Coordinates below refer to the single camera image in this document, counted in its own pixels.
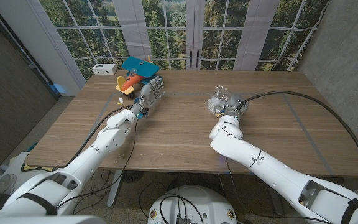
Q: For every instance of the white table leg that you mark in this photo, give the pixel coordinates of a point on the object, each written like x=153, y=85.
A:
x=115, y=189

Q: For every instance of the grey sneaker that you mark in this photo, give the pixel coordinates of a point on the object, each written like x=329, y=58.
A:
x=4, y=183

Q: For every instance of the white power box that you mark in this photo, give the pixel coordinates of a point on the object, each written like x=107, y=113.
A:
x=104, y=69

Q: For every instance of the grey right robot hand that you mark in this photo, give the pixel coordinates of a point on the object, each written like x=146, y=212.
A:
x=236, y=104

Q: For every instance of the printed window forest backdrop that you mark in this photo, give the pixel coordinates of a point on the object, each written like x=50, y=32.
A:
x=166, y=31

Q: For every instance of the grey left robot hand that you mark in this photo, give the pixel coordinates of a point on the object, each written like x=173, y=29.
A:
x=149, y=95

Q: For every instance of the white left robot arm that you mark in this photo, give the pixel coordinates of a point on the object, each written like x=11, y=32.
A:
x=104, y=149

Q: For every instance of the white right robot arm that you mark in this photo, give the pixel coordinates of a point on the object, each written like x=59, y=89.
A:
x=259, y=158

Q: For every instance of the teal and orange toy plane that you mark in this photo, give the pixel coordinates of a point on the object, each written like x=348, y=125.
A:
x=140, y=67

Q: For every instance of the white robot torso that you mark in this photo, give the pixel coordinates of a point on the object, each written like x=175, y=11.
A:
x=194, y=205

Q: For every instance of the clear plastic wrap sheet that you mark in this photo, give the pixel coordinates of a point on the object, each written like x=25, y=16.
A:
x=217, y=96

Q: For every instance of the black ribbed round object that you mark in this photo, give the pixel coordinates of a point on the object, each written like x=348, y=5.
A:
x=132, y=176

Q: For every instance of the grey table leg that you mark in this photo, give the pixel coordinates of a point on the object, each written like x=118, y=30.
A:
x=275, y=202

